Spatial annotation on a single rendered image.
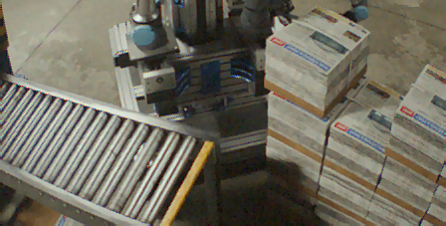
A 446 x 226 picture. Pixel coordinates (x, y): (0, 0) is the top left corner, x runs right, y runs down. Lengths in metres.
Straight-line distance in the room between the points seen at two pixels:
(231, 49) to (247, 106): 0.54
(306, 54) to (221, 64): 0.69
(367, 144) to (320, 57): 0.38
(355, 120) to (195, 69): 0.85
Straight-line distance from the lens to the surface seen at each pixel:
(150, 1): 2.25
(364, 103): 2.26
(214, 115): 3.06
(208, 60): 2.63
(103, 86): 3.68
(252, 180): 3.03
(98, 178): 2.04
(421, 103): 1.98
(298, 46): 2.10
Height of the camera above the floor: 2.31
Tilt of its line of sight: 42 degrees down
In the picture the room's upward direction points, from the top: 2 degrees counter-clockwise
